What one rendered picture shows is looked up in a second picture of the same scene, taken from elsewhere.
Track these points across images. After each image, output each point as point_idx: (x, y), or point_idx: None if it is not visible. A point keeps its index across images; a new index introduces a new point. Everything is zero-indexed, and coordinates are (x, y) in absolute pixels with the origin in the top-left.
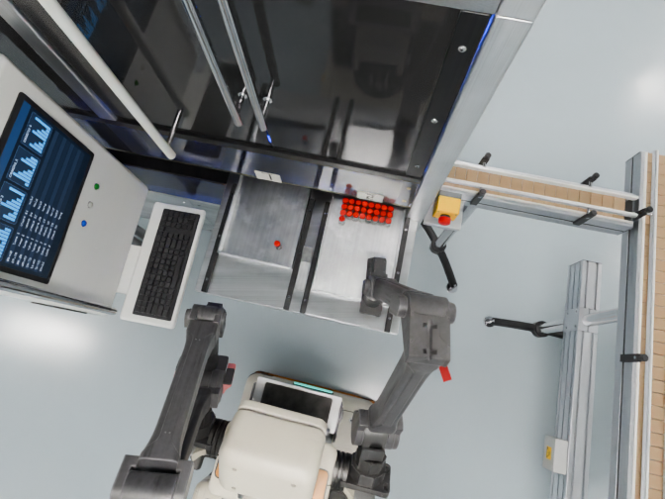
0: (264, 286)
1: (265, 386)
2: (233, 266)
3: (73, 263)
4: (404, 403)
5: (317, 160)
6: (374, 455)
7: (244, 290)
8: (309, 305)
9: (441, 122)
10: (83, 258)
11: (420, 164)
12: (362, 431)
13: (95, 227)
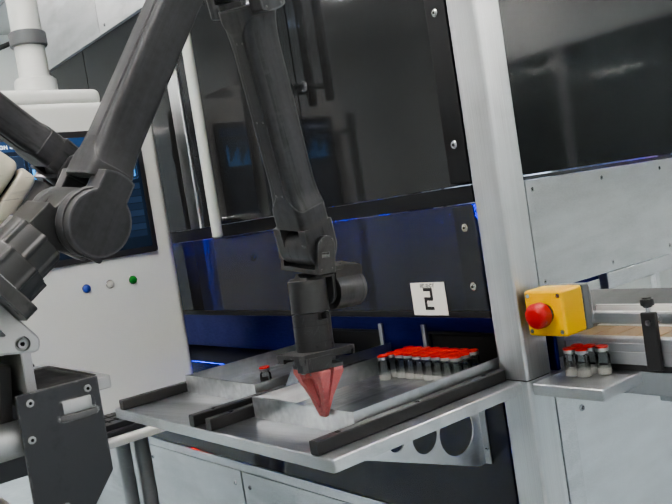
0: (198, 411)
1: (38, 369)
2: (187, 398)
3: (36, 306)
4: (129, 55)
5: (354, 206)
6: (31, 210)
7: (169, 412)
8: (231, 426)
9: (442, 11)
10: (50, 321)
11: (456, 138)
12: (58, 186)
13: (94, 314)
